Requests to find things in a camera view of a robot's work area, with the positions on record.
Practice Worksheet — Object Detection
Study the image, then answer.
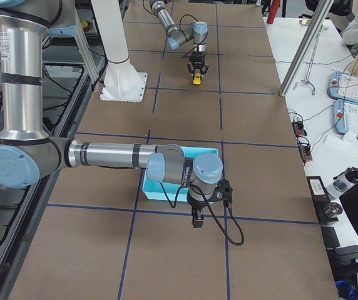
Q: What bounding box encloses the red cylinder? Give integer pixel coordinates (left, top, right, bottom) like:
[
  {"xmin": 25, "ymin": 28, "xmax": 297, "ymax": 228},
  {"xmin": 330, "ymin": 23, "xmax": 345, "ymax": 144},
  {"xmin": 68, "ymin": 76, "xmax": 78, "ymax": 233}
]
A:
[{"xmin": 267, "ymin": 0, "xmax": 281, "ymax": 24}]

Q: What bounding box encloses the yellow beetle toy car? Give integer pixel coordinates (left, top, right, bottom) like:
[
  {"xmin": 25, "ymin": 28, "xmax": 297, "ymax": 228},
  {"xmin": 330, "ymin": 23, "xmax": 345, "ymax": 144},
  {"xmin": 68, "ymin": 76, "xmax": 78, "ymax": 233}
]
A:
[{"xmin": 192, "ymin": 69, "xmax": 202, "ymax": 86}]

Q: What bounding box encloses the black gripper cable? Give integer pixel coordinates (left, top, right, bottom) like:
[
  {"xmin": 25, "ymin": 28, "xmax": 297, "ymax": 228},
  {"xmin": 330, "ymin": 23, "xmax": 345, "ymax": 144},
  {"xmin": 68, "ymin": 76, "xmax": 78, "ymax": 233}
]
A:
[
  {"xmin": 161, "ymin": 14, "xmax": 198, "ymax": 60},
  {"xmin": 160, "ymin": 181, "xmax": 246, "ymax": 247}
]

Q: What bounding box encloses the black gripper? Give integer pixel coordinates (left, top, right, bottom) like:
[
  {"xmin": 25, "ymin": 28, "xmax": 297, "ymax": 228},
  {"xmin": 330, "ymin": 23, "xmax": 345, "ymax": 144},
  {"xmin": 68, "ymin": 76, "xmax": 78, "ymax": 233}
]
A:
[
  {"xmin": 187, "ymin": 51, "xmax": 209, "ymax": 77},
  {"xmin": 187, "ymin": 192, "xmax": 207, "ymax": 228}
]

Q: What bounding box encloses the turquoise plastic storage bin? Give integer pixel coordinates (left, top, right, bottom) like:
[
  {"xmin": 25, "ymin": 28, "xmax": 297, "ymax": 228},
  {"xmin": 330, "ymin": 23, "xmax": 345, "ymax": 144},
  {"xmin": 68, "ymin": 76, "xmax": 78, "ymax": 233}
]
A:
[{"xmin": 142, "ymin": 144, "xmax": 223, "ymax": 203}]

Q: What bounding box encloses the near teach pendant tablet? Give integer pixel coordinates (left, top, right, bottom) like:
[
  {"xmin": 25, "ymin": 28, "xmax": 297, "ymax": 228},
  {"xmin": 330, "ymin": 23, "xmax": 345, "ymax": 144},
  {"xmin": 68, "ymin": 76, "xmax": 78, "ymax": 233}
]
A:
[{"xmin": 334, "ymin": 99, "xmax": 358, "ymax": 139}]

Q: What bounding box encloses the far teach pendant tablet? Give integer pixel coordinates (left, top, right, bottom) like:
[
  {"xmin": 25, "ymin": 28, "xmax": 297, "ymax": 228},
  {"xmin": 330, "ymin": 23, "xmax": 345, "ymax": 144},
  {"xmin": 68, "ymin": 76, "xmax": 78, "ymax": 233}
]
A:
[{"xmin": 327, "ymin": 71, "xmax": 358, "ymax": 103}]

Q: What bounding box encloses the teach pendant tablet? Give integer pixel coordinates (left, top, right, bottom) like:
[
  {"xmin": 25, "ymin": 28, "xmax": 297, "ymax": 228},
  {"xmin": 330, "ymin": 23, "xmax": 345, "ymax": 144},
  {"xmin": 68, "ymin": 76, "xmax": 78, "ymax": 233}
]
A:
[
  {"xmin": 327, "ymin": 71, "xmax": 358, "ymax": 103},
  {"xmin": 334, "ymin": 99, "xmax": 358, "ymax": 139}
]

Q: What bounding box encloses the black white water bottle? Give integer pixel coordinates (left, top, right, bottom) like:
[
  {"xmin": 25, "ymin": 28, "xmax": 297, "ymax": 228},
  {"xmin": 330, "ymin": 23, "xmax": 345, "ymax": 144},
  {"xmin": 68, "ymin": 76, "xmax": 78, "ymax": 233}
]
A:
[{"xmin": 326, "ymin": 167, "xmax": 358, "ymax": 200}]

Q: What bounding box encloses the white pedestal column base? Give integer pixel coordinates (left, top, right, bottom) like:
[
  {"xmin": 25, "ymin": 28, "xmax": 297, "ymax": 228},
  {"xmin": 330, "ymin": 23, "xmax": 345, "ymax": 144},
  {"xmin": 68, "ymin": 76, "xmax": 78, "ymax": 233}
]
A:
[{"xmin": 91, "ymin": 0, "xmax": 148, "ymax": 103}]

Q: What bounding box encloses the aluminium frame post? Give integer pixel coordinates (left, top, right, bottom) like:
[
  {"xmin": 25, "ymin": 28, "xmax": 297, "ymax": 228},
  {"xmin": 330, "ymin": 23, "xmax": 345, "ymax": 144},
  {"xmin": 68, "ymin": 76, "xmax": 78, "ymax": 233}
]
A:
[{"xmin": 279, "ymin": 0, "xmax": 334, "ymax": 97}]

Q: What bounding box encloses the metal reach grabber tool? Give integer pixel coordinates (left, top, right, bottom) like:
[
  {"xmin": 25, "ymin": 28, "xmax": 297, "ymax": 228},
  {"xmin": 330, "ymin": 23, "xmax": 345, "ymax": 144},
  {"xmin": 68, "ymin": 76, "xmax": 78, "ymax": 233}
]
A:
[{"xmin": 293, "ymin": 26, "xmax": 323, "ymax": 96}]

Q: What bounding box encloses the orange black electronics module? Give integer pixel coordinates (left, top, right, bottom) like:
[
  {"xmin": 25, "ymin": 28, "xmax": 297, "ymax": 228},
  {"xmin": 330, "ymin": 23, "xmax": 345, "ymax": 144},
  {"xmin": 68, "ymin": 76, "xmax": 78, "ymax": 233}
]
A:
[{"xmin": 292, "ymin": 121, "xmax": 307, "ymax": 137}]

